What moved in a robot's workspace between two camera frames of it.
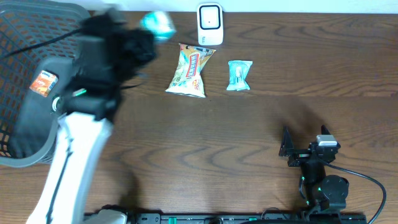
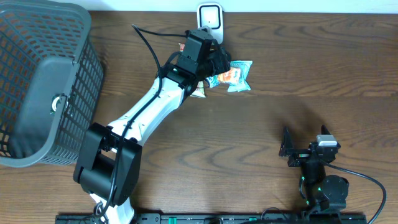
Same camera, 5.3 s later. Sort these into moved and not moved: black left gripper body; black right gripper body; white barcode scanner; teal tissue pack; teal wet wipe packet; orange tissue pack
Moved: black left gripper body; orange tissue pack; teal tissue pack
Not moved: white barcode scanner; teal wet wipe packet; black right gripper body
